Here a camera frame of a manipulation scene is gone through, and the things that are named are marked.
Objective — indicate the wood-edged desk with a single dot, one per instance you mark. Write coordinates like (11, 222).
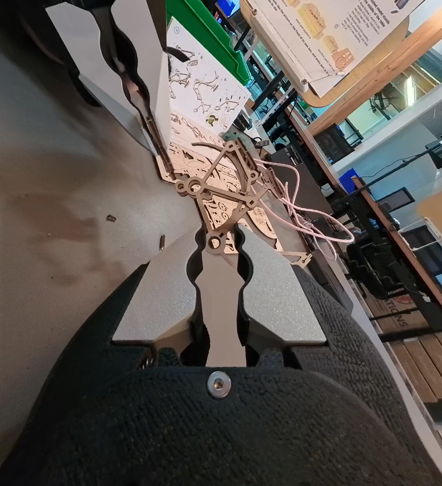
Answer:
(319, 155)
(373, 203)

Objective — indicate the large wooden parts sheet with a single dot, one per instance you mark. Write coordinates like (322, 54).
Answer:
(190, 159)

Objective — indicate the black plug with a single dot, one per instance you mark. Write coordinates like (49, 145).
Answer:
(263, 143)

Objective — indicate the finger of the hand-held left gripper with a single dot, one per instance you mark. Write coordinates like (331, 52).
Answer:
(148, 45)
(91, 57)

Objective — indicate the black box with white label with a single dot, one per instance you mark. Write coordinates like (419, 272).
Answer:
(312, 178)

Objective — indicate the wooden parts sheet oval cutouts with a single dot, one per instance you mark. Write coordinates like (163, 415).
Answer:
(266, 227)

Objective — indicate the green plastic bin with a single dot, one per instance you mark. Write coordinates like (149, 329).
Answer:
(213, 34)

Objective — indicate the wooden pillar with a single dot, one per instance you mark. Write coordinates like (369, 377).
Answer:
(376, 91)

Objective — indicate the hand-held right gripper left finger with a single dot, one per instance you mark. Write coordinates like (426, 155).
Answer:
(156, 300)

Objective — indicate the black crate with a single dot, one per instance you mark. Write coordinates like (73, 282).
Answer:
(335, 144)

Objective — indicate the assembled wooden crossbow model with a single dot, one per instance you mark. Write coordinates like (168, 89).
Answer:
(252, 202)

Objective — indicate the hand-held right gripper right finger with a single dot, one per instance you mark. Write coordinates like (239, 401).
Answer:
(281, 300)

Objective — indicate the small black monitor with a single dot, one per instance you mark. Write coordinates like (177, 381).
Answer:
(400, 199)

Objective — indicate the printed cardboard box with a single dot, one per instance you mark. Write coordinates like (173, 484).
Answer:
(395, 311)

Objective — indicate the white instruction booklet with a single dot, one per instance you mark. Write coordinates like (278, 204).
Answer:
(205, 57)

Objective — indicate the long wooden offcut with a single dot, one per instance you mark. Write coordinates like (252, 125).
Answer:
(162, 242)

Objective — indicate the teal plastic gadget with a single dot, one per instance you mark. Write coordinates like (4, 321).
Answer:
(230, 136)

